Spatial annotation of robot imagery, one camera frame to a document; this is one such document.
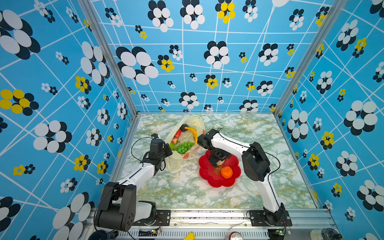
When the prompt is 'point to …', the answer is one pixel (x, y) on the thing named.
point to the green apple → (172, 146)
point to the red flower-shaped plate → (207, 171)
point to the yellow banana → (194, 133)
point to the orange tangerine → (226, 171)
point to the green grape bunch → (182, 148)
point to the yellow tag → (190, 236)
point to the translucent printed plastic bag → (198, 125)
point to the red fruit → (177, 134)
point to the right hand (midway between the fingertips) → (223, 161)
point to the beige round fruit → (220, 163)
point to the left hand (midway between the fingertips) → (170, 145)
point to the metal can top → (234, 235)
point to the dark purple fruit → (182, 127)
